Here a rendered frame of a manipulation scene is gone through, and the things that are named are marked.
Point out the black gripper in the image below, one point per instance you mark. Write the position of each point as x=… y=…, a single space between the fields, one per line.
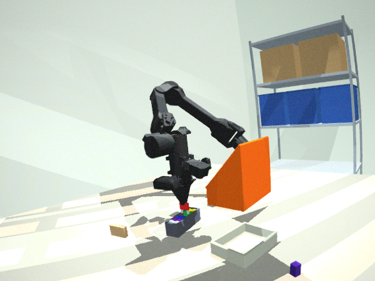
x=179 y=184

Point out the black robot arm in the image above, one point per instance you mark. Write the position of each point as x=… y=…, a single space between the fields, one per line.
x=163 y=141

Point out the purple rectangular block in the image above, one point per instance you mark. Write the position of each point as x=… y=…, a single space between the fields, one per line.
x=295 y=269

